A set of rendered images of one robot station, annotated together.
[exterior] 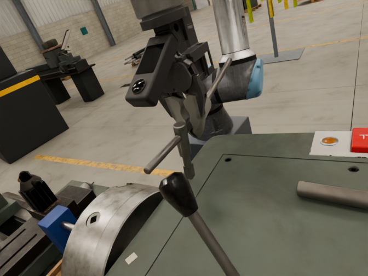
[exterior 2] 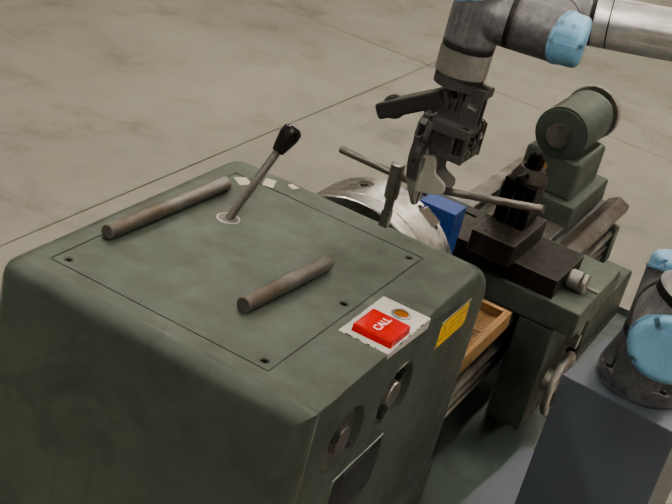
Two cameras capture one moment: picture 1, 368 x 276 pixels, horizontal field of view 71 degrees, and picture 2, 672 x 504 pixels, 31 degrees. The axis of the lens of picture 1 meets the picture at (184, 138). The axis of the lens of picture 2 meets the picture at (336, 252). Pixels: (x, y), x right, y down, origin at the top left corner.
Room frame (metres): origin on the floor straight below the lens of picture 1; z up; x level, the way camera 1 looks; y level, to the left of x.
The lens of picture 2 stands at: (-0.19, -1.63, 2.07)
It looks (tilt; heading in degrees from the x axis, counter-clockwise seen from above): 27 degrees down; 72
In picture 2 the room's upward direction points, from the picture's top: 14 degrees clockwise
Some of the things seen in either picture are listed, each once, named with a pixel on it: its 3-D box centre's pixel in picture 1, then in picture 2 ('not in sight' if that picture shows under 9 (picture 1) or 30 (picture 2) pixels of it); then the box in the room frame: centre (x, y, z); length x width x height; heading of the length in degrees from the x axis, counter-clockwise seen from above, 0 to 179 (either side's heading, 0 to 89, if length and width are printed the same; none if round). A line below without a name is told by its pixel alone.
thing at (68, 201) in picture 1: (52, 208); (507, 233); (0.88, 0.59, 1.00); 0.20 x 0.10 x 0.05; 50
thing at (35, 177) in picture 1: (29, 181); (531, 173); (0.90, 0.61, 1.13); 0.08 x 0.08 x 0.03
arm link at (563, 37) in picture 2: not in sight; (549, 29); (0.53, -0.07, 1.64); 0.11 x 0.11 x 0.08; 61
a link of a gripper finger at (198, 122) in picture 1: (202, 110); (427, 183); (0.42, -0.05, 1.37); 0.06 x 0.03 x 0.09; 140
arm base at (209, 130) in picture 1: (209, 117); (651, 356); (0.85, -0.11, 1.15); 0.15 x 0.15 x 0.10
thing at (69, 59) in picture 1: (62, 70); not in sight; (7.37, 2.41, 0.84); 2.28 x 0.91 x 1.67; 50
